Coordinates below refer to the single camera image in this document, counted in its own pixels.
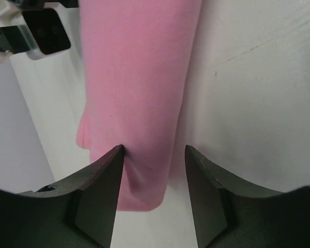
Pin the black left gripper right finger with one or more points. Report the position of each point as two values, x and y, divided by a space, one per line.
229 211

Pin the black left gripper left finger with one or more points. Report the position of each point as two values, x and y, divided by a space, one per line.
77 211

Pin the pink t shirt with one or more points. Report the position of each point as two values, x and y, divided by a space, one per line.
136 56

